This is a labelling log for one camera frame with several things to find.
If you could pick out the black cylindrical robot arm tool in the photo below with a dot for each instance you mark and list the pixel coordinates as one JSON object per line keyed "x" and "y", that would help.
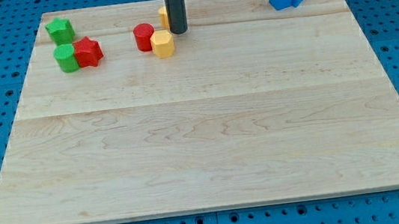
{"x": 176, "y": 12}

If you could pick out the yellow block behind arm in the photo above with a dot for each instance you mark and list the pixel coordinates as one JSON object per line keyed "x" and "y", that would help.
{"x": 163, "y": 17}

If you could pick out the yellow hexagon block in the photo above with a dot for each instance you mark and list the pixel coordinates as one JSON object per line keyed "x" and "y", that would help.
{"x": 162, "y": 44}

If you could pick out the light wooden board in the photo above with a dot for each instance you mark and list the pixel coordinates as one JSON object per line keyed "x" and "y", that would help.
{"x": 255, "y": 107}

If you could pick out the red cylinder block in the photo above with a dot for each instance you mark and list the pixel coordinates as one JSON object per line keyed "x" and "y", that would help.
{"x": 142, "y": 33}

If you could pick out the red star block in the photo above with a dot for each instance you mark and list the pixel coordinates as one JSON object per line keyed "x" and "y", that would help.
{"x": 87, "y": 52}

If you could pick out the green cylinder block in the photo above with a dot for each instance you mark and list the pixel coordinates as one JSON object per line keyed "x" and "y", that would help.
{"x": 65, "y": 57}

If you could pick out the green star block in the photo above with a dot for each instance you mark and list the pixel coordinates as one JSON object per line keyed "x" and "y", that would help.
{"x": 60, "y": 31}

